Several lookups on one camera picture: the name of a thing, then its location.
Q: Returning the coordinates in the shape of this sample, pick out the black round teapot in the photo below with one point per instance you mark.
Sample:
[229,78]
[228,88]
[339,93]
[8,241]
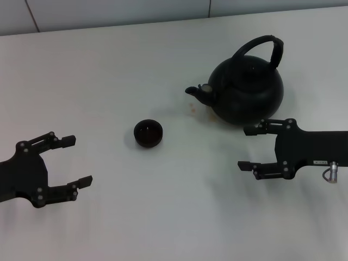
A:
[244,98]

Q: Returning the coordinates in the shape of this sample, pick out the small dark teacup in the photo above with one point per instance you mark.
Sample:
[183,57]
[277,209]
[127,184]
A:
[148,137]

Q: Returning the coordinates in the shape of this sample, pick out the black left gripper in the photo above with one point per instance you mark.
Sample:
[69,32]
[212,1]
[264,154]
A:
[24,174]

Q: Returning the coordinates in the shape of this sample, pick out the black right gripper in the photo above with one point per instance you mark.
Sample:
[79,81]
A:
[312,148]

